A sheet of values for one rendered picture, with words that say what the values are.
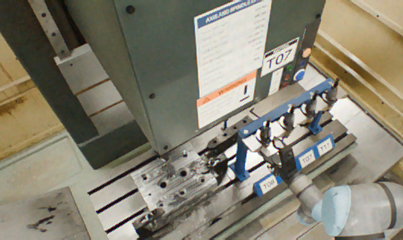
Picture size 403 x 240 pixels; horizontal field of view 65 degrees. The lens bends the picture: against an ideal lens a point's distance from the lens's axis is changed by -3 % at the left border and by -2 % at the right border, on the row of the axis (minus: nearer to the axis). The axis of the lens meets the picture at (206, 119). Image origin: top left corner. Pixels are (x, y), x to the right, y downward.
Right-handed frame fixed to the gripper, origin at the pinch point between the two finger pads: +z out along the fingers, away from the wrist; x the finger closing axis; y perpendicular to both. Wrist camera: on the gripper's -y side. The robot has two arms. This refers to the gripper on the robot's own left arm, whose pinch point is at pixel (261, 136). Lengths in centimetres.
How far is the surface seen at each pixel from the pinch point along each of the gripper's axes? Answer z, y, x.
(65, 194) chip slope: 51, 57, -81
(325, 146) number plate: -9.9, 25.6, 33.6
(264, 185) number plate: -9.6, 25.4, -1.7
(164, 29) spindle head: -6, -71, -35
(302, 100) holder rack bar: 3.2, -3.1, 22.0
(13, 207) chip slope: 53, 47, -104
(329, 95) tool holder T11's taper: -1.8, -5.5, 31.1
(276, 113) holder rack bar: 3.9, -3.0, 9.5
